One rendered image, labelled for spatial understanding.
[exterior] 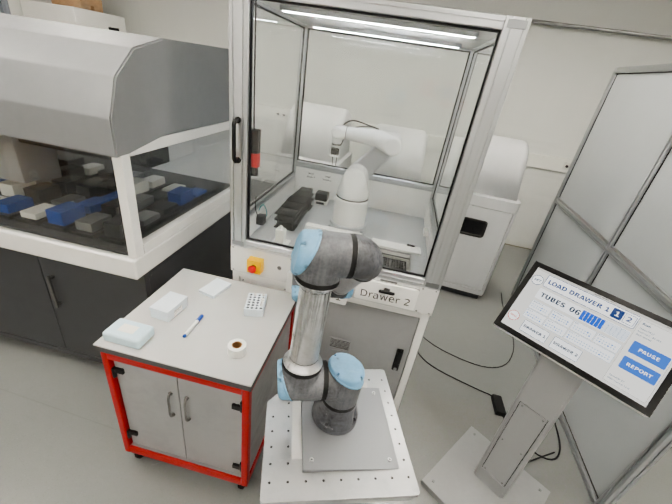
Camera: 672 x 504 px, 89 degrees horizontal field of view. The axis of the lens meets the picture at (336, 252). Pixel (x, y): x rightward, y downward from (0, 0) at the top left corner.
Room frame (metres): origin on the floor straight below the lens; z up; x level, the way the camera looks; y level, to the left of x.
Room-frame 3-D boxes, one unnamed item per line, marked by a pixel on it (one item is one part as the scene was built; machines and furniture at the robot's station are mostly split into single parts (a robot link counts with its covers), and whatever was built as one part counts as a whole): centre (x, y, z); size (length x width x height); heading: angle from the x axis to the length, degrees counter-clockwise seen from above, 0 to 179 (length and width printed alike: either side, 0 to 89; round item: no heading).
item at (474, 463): (1.03, -0.94, 0.51); 0.50 x 0.45 x 1.02; 135
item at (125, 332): (0.95, 0.73, 0.78); 0.15 x 0.10 x 0.04; 83
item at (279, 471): (0.73, -0.08, 0.70); 0.45 x 0.44 x 0.12; 10
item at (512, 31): (1.86, -0.05, 1.47); 1.02 x 0.95 x 1.05; 83
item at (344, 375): (0.75, -0.08, 0.94); 0.13 x 0.12 x 0.14; 102
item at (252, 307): (1.24, 0.33, 0.78); 0.12 x 0.08 x 0.04; 7
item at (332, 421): (0.75, -0.08, 0.82); 0.15 x 0.15 x 0.10
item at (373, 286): (1.35, -0.26, 0.87); 0.29 x 0.02 x 0.11; 83
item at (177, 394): (1.14, 0.49, 0.38); 0.62 x 0.58 x 0.76; 83
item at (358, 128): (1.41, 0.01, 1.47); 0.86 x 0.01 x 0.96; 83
